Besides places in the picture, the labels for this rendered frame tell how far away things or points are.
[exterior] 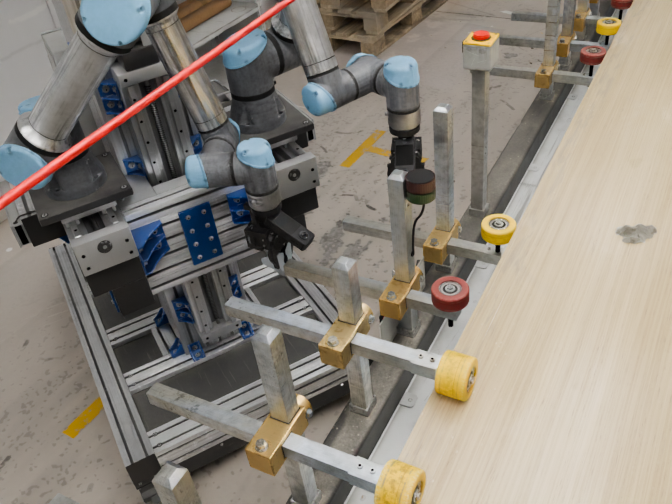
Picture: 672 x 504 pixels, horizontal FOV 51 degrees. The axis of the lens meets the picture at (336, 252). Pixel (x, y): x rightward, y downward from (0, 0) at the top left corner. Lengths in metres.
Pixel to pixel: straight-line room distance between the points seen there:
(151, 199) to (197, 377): 0.74
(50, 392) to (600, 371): 2.07
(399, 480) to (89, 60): 0.95
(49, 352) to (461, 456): 2.11
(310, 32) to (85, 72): 0.46
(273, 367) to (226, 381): 1.25
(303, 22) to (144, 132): 0.56
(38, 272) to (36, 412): 0.87
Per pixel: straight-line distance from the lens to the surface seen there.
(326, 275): 1.64
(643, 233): 1.69
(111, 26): 1.41
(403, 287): 1.57
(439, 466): 1.23
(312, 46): 1.57
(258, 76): 1.83
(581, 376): 1.37
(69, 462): 2.63
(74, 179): 1.78
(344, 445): 1.51
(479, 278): 1.97
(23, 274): 3.53
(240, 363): 2.40
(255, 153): 1.51
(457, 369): 1.26
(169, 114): 1.91
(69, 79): 1.51
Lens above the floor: 1.91
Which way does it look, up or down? 38 degrees down
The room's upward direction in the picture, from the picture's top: 8 degrees counter-clockwise
